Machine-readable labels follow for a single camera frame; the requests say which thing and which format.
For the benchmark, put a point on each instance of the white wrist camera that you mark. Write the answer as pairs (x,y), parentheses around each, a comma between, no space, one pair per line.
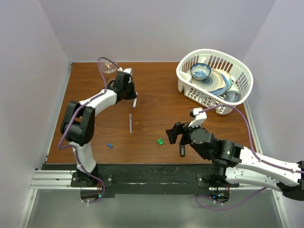
(198,117)
(126,70)

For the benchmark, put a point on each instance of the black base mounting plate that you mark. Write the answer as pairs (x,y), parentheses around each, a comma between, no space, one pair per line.
(143,182)

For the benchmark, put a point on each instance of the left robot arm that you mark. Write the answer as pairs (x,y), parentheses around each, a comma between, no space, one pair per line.
(78,125)

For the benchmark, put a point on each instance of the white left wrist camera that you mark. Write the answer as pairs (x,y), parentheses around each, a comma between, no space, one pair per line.
(126,70)

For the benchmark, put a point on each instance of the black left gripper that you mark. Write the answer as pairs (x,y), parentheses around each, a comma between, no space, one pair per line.
(133,95)

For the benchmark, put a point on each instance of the white blue acrylic marker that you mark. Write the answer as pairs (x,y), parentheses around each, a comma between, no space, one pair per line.
(134,103)

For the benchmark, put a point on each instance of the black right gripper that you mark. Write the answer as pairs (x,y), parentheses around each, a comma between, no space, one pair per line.
(178,128)

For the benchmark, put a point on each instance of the clear wine glass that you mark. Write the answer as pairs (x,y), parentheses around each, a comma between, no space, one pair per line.
(106,65)

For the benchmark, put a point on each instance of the purple highlighter pen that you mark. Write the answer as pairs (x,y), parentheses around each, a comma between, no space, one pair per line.
(130,124)

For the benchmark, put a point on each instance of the white plastic dish basket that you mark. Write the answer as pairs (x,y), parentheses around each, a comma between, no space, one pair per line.
(237,76)

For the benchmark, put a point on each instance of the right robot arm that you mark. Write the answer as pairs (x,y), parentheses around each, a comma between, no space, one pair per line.
(235,164)

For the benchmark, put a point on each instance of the green highlighter cap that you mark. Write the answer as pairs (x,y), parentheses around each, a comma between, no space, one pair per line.
(160,141)

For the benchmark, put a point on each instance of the striped beige plate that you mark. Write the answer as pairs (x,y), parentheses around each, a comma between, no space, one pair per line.
(213,82)

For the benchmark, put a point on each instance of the green highlighter with black body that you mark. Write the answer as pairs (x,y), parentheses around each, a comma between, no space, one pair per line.
(182,148)

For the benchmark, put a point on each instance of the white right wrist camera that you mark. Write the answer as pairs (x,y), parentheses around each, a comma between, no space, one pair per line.
(198,117)

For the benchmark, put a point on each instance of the black table edge rail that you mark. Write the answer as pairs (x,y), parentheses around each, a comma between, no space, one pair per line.
(207,169)

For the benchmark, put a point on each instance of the grey patterned mug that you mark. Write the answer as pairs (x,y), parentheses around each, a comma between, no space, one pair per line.
(231,96)

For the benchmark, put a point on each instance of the blue white patterned bowl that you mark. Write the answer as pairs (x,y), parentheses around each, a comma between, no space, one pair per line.
(200,71)

